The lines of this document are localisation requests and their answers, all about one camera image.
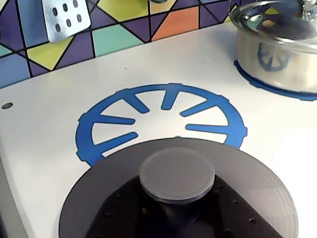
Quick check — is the blue wooden toy kitchen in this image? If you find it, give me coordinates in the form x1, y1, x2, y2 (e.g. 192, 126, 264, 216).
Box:
0, 0, 317, 238

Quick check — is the blue burner print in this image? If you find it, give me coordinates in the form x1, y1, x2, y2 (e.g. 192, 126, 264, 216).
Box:
75, 83, 248, 167
234, 59, 317, 102

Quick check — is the steel cooking pot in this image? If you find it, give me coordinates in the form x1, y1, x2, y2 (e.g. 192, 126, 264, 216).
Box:
236, 27, 317, 94

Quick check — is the metal slotted spatula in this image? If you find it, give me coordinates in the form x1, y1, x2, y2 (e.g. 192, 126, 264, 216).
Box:
41, 0, 91, 44

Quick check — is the gray pot lid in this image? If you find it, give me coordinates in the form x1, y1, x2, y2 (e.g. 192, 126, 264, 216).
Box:
58, 137, 298, 238

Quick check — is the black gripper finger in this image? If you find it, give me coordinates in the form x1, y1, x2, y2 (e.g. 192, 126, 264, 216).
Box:
93, 175, 174, 238
190, 175, 283, 238

